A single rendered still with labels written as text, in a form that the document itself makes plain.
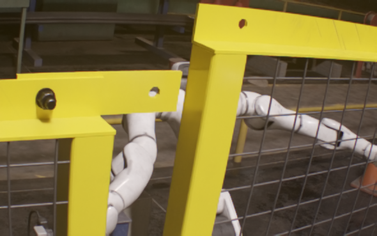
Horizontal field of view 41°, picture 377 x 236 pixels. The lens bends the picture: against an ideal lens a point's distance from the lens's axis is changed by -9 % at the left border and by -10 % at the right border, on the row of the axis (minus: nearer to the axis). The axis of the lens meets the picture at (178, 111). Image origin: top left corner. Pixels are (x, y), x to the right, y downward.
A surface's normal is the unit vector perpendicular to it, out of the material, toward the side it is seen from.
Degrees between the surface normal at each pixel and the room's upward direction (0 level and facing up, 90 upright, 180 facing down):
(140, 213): 90
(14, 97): 90
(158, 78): 90
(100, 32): 90
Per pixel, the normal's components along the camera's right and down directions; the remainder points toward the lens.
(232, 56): 0.51, 0.34
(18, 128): 0.15, -0.94
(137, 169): 0.55, -0.54
